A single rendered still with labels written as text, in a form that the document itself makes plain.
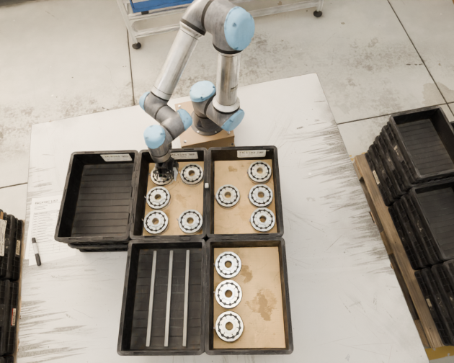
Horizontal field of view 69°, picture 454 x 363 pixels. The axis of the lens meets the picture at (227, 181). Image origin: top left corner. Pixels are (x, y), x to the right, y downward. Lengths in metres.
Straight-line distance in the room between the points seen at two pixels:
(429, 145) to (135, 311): 1.77
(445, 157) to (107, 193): 1.80
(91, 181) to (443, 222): 1.84
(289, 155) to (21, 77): 2.53
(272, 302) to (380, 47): 2.51
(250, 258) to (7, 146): 2.27
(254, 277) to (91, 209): 0.76
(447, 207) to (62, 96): 2.89
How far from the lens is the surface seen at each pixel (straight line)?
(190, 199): 1.46
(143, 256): 1.43
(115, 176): 1.60
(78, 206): 1.60
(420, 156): 2.16
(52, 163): 1.93
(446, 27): 3.71
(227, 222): 1.41
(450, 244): 2.15
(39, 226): 1.81
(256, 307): 1.35
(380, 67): 3.17
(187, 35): 1.26
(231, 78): 1.30
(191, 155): 1.48
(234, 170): 1.50
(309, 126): 1.80
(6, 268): 2.37
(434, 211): 2.18
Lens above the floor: 2.18
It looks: 66 degrees down
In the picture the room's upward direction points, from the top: 6 degrees counter-clockwise
